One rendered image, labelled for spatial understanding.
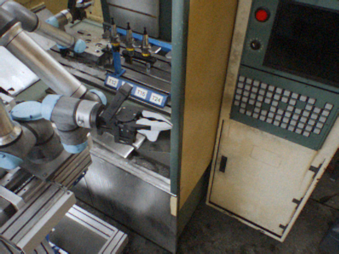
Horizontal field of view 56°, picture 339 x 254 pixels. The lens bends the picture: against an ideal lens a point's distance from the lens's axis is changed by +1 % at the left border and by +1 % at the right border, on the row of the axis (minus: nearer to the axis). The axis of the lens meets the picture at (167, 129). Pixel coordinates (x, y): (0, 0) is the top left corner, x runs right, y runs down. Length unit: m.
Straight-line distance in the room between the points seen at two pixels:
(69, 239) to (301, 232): 1.61
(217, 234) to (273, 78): 1.34
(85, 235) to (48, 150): 1.02
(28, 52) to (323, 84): 1.07
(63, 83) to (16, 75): 1.78
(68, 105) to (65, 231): 1.48
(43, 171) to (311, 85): 1.12
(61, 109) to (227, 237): 1.78
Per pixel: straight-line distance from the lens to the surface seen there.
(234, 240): 2.42
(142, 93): 1.93
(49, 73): 1.01
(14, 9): 1.72
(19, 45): 1.01
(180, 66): 1.04
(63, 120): 0.90
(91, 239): 2.20
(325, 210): 2.76
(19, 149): 1.16
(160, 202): 1.77
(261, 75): 1.44
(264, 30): 1.35
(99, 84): 2.11
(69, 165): 1.45
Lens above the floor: 2.15
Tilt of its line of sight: 45 degrees down
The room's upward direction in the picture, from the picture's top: straight up
